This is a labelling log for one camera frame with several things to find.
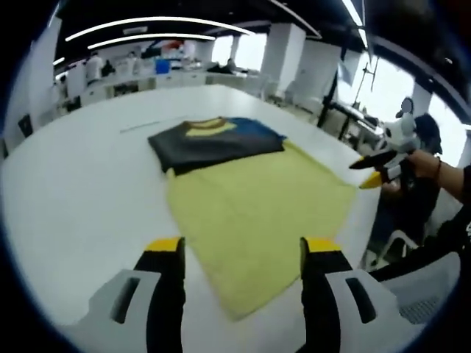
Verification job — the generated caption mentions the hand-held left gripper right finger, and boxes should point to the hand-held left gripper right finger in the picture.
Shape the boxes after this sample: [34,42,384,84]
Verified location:
[300,238,401,353]

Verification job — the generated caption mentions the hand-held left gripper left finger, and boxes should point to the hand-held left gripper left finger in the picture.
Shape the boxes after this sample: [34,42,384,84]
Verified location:
[85,237,186,353]

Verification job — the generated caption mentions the yellow black blue garment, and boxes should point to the yellow black blue garment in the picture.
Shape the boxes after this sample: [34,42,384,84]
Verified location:
[147,116,357,321]

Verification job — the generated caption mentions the person's right hand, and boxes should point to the person's right hand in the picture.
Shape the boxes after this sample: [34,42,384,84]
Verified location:
[406,149,441,185]

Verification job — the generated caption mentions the thin metal stand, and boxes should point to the thin metal stand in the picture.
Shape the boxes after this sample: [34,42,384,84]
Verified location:
[355,62,380,111]

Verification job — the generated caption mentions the black stand pole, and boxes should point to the black stand pole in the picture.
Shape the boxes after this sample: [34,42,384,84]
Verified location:
[318,69,339,128]

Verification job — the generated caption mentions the person's dark clothing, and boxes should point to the person's dark clothing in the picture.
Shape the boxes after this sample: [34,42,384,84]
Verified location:
[367,205,471,284]

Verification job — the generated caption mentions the grey mesh chair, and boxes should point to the grey mesh chair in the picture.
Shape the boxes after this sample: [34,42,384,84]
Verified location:
[380,252,463,325]

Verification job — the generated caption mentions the straight ceiling light strip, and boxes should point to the straight ceiling light strip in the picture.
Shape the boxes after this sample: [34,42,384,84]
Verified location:
[341,0,364,26]

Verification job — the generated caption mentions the white cabinet row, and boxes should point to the white cabinet row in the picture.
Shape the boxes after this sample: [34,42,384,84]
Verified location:
[80,71,207,104]

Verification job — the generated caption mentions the black standing board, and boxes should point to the black standing board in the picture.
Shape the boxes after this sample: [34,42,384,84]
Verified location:
[18,114,34,138]

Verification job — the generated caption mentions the white tall appliance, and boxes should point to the white tall appliance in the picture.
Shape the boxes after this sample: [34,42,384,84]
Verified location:
[68,65,88,99]

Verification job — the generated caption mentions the white pillar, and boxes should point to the white pillar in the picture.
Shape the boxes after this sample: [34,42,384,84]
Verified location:
[27,18,63,129]

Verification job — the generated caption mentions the curved ceiling light strip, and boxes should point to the curved ceiling light strip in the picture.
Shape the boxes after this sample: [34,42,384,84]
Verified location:
[65,16,255,41]
[88,32,216,51]

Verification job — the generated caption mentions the black frame desk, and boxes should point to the black frame desk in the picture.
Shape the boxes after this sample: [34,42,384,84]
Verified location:
[323,99,383,140]

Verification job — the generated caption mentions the white chair frame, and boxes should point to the white chair frame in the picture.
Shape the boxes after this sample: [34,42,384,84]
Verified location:
[371,229,424,265]

